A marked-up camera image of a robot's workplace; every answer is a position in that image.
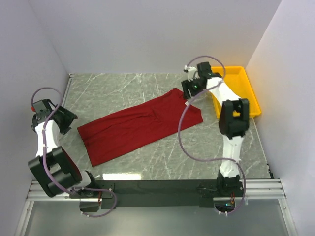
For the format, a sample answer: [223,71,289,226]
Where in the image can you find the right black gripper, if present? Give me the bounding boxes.
[181,77,204,100]

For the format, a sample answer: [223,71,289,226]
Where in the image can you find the yellow plastic tray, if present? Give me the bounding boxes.
[210,66,261,118]

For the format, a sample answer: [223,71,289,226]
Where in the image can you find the red t shirt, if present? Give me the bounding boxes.
[77,88,203,167]

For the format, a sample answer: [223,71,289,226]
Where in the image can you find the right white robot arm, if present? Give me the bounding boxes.
[182,62,250,196]

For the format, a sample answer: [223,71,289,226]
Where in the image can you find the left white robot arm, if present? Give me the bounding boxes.
[28,99,98,198]

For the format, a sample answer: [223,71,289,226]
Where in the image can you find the black base beam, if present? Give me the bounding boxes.
[68,179,247,209]

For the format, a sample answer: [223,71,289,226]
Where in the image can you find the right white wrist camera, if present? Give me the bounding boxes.
[184,65,199,81]

